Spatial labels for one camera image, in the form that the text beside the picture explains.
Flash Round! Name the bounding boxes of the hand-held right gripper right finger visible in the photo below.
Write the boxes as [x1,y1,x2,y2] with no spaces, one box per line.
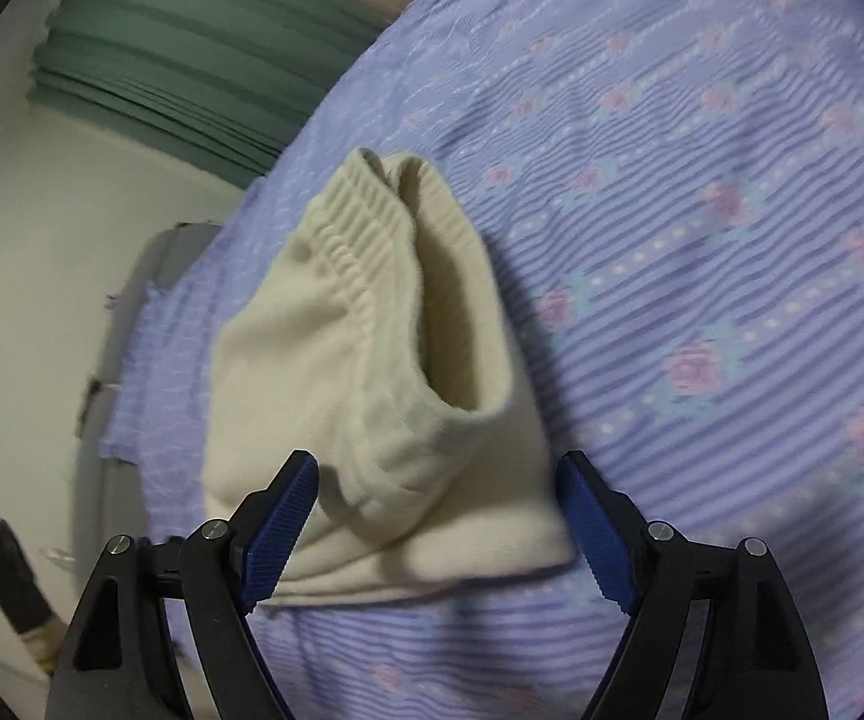
[554,450,830,720]

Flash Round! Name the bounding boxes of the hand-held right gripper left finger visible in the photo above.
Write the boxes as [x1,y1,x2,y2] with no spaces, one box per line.
[46,450,320,720]

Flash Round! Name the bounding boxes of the cream pants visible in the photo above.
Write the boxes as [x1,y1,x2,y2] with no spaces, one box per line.
[203,148,575,608]

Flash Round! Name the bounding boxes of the grey headboard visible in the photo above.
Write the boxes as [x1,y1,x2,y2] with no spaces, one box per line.
[74,223,217,698]

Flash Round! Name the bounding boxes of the black flat stick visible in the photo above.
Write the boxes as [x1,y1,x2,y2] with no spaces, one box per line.
[0,517,67,677]

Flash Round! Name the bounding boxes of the bed with purple floral sheet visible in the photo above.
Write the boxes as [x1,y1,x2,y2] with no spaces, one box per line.
[98,0,864,720]

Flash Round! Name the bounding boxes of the green curtain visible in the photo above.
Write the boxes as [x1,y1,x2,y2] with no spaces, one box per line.
[27,0,382,190]

